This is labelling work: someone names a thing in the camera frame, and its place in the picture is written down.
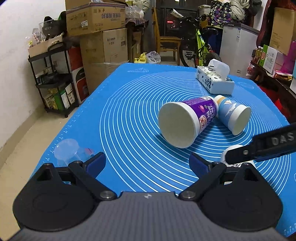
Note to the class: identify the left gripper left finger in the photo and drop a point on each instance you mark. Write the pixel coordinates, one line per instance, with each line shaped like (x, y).
(59, 198)

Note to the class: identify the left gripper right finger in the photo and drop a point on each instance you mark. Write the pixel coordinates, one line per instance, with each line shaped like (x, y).
(236, 198)

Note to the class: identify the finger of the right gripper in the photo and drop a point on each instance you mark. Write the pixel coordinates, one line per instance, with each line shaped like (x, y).
(245, 153)

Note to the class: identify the white floral paper cup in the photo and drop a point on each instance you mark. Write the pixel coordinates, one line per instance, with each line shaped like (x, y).
(232, 156)

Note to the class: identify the light blue paper cup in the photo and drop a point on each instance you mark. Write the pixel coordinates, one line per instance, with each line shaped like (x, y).
(232, 114)

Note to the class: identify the clear plastic cup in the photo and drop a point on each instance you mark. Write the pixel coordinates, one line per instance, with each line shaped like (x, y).
(68, 151)

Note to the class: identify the purple paper cup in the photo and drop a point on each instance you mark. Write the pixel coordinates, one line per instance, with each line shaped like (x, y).
(181, 122)

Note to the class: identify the dark wooden side table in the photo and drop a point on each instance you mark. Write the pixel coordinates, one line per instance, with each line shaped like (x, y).
(277, 91)

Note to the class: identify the white tissue box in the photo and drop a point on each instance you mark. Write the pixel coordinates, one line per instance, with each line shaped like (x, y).
(214, 78)

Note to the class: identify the green white product box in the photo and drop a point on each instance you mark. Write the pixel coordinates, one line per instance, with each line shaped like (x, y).
(268, 58)

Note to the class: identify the tall cardboard box right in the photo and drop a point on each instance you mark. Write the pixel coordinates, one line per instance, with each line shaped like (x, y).
(283, 32)

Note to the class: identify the white chest freezer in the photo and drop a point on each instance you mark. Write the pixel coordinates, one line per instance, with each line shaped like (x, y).
(237, 46)

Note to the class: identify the green black bicycle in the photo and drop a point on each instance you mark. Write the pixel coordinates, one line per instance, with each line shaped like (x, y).
(195, 49)

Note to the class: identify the black metal shelf rack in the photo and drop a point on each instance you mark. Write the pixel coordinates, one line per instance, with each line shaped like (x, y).
(55, 89)

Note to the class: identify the wooden chair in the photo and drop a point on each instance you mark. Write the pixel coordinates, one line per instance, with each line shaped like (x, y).
(165, 43)

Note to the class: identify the yellow toy vehicle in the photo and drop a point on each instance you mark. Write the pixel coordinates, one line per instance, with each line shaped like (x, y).
(142, 59)

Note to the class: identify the middle cardboard box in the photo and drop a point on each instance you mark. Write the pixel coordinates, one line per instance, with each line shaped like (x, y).
(104, 47)

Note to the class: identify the open top cardboard box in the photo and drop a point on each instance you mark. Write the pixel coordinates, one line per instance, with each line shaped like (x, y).
(86, 17)

